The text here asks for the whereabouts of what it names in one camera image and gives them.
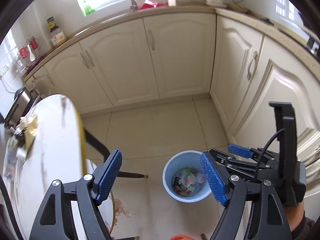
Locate green snack wrapper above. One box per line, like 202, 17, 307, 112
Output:
177, 168, 196, 176

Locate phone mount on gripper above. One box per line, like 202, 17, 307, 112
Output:
269, 101, 297, 206

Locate pink clear plastic bag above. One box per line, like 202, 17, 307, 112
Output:
196, 172, 205, 184

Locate red cup wire rack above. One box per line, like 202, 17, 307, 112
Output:
15, 36, 44, 73

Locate black rice cooker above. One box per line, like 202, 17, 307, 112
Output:
4, 87, 34, 129

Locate round white marble table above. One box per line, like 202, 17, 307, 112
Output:
1, 94, 112, 239

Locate wall power socket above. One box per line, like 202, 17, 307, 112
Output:
0, 65, 10, 78

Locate black noodle snack wrapper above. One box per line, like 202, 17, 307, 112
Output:
172, 177, 193, 197

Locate person's right hand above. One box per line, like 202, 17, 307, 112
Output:
284, 201, 304, 231

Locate orange slipper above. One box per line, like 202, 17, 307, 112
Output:
170, 235, 194, 240

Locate blue trash bin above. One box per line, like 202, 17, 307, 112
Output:
162, 150, 211, 203

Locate lined paper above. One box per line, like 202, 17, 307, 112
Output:
17, 115, 37, 130

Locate green dish soap bottle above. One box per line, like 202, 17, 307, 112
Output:
80, 0, 95, 17

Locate small white plastic cup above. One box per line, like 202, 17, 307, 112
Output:
16, 147, 27, 161

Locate red plastic basin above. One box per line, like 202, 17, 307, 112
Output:
138, 0, 168, 10

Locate white rice spoon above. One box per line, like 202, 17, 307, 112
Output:
27, 44, 35, 62

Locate stacked white bowls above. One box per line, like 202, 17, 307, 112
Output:
206, 0, 227, 8

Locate glass jar with yellow lid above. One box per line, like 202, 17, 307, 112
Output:
47, 17, 67, 48

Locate milk carton box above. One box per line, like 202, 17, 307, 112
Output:
3, 137, 17, 181

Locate black chair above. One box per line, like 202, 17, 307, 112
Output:
83, 128, 149, 181

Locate cream base cabinets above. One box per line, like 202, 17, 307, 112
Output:
23, 4, 320, 230

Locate yellow snack bag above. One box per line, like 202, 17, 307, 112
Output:
24, 120, 37, 153

